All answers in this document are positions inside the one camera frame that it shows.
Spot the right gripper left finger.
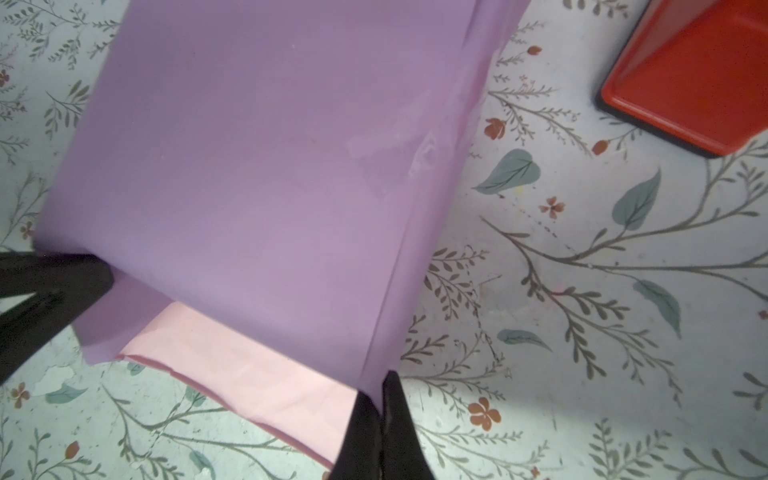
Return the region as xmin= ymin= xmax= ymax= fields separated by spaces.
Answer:
xmin=328 ymin=392 xmax=381 ymax=480

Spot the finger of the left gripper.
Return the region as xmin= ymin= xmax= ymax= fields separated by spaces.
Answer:
xmin=1 ymin=252 xmax=114 ymax=382

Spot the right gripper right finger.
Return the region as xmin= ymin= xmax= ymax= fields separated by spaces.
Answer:
xmin=381 ymin=371 xmax=435 ymax=480

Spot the pink wrapping paper sheet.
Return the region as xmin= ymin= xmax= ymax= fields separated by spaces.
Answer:
xmin=34 ymin=1 xmax=527 ymax=465

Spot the red tape dispenser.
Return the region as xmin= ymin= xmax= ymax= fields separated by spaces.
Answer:
xmin=596 ymin=1 xmax=767 ymax=158

